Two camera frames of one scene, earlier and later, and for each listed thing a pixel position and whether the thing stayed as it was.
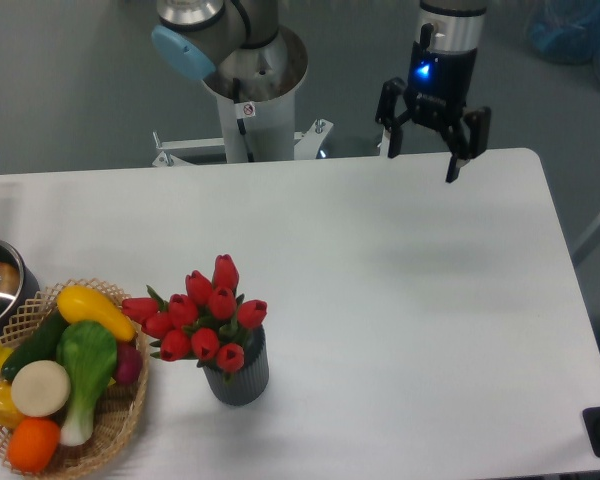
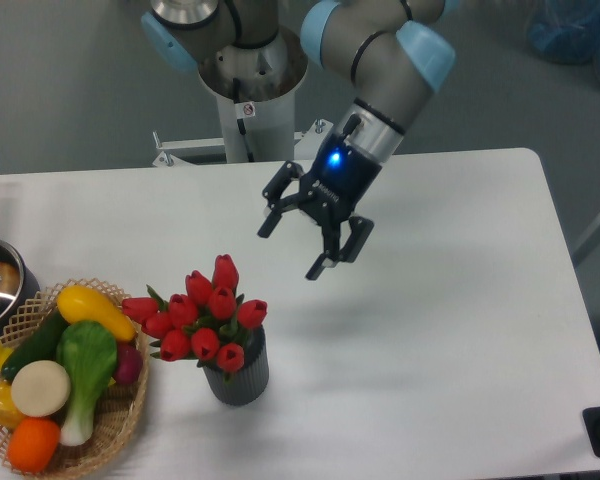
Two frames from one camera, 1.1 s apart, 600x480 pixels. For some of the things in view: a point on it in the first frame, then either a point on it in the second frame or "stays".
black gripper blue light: [438, 88] to [331, 191]
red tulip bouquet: [208, 320] stays
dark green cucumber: [40, 345] stays
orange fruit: [32, 444] stays
